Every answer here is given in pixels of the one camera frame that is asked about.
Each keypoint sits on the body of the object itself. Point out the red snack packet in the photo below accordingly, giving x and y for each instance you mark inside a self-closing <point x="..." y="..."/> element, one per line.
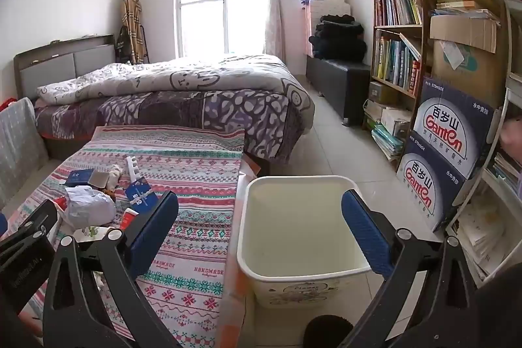
<point x="128" y="218"/>

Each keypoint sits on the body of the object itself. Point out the black bench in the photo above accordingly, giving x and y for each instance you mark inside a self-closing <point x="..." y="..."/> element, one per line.
<point x="346" y="87"/>

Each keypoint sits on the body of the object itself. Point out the large cardboard box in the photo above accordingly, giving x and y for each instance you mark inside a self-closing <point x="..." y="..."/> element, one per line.
<point x="481" y="79"/>

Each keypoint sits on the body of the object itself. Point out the brown peel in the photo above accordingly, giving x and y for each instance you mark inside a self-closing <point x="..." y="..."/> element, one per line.
<point x="109" y="193"/>

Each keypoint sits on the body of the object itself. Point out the silver foil packet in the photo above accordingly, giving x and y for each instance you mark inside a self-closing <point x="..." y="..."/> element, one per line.
<point x="99" y="179"/>

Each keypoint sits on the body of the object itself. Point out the blue water carton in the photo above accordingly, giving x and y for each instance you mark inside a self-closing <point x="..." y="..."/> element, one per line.
<point x="424" y="185"/>
<point x="448" y="119"/>

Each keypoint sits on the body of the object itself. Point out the small orange white toy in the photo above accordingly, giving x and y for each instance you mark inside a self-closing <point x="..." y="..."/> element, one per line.
<point x="115" y="176"/>

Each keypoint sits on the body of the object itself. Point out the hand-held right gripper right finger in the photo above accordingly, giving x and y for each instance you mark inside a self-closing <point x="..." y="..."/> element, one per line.
<point x="367" y="234"/>

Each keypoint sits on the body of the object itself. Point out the row of thin books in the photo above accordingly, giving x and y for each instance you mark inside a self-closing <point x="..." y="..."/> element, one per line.
<point x="397" y="5"/>

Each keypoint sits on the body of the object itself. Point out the pile of black clothes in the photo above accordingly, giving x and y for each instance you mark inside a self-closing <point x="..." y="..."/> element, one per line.
<point x="338" y="38"/>

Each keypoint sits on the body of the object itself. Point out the pink cabinet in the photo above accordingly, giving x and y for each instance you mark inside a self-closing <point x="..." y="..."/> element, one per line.
<point x="310" y="26"/>

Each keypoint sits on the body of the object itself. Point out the small blue box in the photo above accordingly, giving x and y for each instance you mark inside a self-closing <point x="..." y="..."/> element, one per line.
<point x="79" y="177"/>

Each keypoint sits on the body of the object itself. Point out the white plastic trash bin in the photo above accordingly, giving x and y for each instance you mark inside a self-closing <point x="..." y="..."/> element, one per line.
<point x="293" y="234"/>

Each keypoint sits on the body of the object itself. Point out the plaid coat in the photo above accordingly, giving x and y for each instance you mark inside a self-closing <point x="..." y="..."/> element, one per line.
<point x="131" y="13"/>

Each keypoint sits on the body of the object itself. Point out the striped patterned tablecloth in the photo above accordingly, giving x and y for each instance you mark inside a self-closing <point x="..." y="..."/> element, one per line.
<point x="195" y="209"/>

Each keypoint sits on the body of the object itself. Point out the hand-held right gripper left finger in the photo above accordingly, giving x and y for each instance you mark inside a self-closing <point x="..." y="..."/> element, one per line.
<point x="153" y="229"/>

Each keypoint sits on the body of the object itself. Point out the bed with purple patterned sheet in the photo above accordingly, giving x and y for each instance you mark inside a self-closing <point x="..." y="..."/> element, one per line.
<point x="244" y="111"/>

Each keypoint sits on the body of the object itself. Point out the black bag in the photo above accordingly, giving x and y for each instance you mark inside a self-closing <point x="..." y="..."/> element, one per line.
<point x="122" y="44"/>

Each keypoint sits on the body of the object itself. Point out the wooden bookshelf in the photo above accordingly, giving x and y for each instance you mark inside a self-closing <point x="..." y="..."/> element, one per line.
<point x="395" y="26"/>

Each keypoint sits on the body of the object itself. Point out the crumpled white plastic bag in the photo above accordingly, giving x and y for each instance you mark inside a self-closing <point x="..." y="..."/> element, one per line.
<point x="89" y="205"/>

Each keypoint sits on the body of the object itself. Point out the grey printed quilt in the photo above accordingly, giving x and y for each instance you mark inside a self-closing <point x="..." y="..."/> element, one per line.
<point x="183" y="75"/>

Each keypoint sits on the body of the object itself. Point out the stack of white papers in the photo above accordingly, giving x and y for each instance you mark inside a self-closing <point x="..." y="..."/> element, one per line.
<point x="481" y="234"/>

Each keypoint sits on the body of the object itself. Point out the white toothed plastic strip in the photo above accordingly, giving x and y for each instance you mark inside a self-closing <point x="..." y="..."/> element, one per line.
<point x="131" y="170"/>

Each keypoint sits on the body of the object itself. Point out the blue packet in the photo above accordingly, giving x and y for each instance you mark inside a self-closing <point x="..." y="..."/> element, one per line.
<point x="140" y="197"/>

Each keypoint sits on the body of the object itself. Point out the grey dotted cloth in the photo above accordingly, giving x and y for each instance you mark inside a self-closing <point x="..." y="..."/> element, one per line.
<point x="20" y="148"/>

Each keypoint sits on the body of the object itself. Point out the grey padded headboard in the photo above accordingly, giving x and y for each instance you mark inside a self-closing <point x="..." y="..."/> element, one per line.
<point x="53" y="66"/>

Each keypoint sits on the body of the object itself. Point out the white green packet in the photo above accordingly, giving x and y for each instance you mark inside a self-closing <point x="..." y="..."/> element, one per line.
<point x="96" y="234"/>

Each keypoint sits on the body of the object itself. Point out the row of thick books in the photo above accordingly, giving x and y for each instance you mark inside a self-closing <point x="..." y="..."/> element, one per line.
<point x="391" y="58"/>

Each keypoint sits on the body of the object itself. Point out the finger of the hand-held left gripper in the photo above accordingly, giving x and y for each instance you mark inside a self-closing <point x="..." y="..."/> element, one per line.
<point x="36" y="219"/>

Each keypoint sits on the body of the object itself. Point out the pile of books and boxes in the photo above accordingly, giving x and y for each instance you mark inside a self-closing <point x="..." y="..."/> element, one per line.
<point x="387" y="136"/>

